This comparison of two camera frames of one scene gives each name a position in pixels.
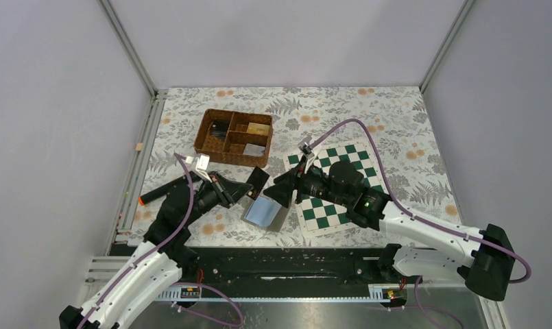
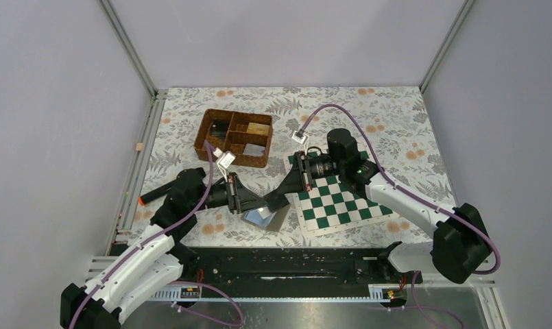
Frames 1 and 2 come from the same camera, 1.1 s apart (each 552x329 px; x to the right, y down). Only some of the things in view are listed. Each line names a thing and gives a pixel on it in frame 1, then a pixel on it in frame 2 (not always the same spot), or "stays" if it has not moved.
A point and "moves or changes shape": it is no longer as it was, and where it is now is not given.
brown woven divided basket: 243,138 stays
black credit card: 257,179 moves or changes shape
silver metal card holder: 265,213 stays
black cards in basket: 219,129 stays
